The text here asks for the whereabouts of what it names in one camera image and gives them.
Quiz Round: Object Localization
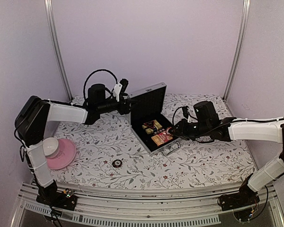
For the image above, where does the aluminium front rail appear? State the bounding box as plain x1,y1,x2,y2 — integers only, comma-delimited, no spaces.
11,183,284,227

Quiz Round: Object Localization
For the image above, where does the black triangular all-in button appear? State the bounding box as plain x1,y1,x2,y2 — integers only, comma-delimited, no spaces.
143,121,155,129

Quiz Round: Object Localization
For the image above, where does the blue Texas Hold'em card deck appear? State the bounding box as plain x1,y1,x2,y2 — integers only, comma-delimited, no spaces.
142,120,162,134

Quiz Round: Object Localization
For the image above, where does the pink plate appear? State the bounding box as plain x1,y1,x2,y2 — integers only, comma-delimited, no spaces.
46,139,76,170

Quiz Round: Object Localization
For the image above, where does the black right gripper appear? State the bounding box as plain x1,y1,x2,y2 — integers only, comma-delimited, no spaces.
169,118,211,141

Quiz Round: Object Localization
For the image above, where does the single red poker chip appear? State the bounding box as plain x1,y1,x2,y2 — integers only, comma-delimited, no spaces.
112,159,122,168

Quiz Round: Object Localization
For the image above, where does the left aluminium frame post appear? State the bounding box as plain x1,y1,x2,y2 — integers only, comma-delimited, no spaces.
44,0,73,101

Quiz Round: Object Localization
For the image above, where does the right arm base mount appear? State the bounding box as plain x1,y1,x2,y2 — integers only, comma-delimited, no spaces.
217,179,260,211

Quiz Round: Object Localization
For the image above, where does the right aluminium frame post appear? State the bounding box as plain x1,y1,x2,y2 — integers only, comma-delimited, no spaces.
223,0,251,102

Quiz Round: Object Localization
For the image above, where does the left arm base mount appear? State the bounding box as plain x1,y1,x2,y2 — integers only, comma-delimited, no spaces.
36,182,78,211

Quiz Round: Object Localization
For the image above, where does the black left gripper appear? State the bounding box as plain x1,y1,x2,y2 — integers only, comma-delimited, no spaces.
98,93,140,115

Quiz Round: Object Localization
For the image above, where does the floral patterned table mat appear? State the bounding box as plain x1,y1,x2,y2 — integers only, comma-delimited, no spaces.
37,94,256,190

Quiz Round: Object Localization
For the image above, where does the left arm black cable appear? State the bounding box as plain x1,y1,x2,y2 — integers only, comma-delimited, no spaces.
82,69,119,100

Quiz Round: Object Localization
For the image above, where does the aluminium poker case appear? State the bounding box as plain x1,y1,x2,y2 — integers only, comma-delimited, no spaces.
129,82,180,156

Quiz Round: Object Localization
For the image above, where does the white bowl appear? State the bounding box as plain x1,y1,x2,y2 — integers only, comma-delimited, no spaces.
43,137,60,159

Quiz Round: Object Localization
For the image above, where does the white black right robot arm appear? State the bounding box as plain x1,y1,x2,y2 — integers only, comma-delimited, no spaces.
169,101,284,206

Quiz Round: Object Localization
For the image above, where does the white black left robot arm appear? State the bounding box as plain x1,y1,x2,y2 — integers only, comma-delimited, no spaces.
15,79,135,205

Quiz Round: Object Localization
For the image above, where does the red Texas Hold'em card deck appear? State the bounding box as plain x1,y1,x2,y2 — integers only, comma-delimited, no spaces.
151,131,173,146

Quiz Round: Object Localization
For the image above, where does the aluminium frame post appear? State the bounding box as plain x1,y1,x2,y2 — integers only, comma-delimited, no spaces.
44,0,73,101
223,0,251,102

